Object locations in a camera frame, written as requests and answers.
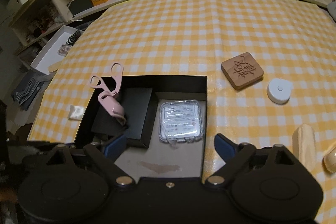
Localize light wooden block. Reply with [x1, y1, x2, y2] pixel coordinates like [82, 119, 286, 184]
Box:
[292, 124, 317, 172]

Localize small black box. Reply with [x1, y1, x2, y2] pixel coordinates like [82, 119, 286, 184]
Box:
[92, 88, 158, 149]

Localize white satin ribbon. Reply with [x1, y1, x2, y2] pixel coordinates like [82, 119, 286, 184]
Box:
[68, 105, 85, 121]

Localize folded denim cloth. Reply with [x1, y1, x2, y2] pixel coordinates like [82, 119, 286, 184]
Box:
[11, 70, 52, 111]

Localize clear plastic square case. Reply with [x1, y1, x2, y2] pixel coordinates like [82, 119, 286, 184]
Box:
[159, 100, 204, 145]

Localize large black box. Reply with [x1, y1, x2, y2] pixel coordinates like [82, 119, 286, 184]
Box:
[75, 75, 207, 180]

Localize wooden oval piece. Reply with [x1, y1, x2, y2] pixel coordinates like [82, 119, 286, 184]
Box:
[48, 61, 62, 73]

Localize carved wooden square coaster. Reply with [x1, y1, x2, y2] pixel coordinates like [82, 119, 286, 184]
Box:
[221, 52, 264, 90]

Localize pink eyelash curler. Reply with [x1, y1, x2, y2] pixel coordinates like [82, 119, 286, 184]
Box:
[89, 62, 126, 126]

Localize small dark box on shelf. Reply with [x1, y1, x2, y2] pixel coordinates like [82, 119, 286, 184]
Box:
[68, 0, 94, 15]

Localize black spiral hair tie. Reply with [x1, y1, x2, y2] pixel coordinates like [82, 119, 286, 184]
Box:
[65, 29, 81, 46]

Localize rounded wooden piece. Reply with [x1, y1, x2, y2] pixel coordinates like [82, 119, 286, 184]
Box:
[323, 146, 336, 173]

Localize white round tape measure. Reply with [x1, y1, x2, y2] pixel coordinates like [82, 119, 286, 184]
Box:
[266, 78, 293, 105]

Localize yellow checkered tablecloth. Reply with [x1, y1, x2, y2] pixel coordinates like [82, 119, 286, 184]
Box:
[29, 0, 335, 223]

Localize pink patterned small case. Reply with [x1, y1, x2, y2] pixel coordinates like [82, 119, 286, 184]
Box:
[58, 44, 72, 57]

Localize white shallow box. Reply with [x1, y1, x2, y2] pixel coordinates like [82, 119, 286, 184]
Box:
[30, 26, 83, 75]

